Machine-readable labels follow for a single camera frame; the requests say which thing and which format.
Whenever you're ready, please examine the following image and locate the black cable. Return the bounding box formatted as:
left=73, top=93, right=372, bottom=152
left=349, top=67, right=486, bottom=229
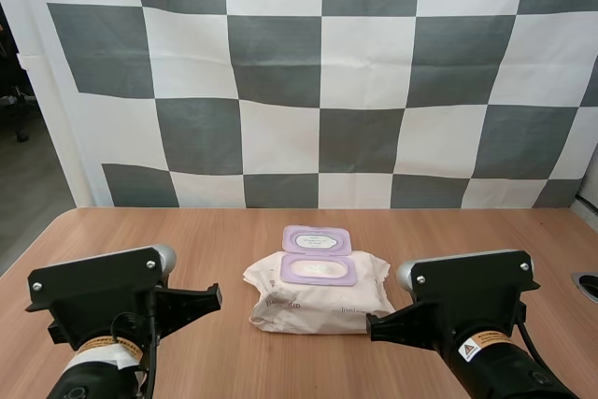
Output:
left=513, top=304, right=558, bottom=375
left=111, top=293, right=161, bottom=399

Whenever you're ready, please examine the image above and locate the white wet wipes pack lilac lid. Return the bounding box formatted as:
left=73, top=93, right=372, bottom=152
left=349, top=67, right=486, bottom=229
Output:
left=242, top=224, right=398, bottom=336

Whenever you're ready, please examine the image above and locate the checked cloth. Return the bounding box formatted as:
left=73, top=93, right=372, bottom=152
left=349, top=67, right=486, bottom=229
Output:
left=16, top=0, right=598, bottom=210

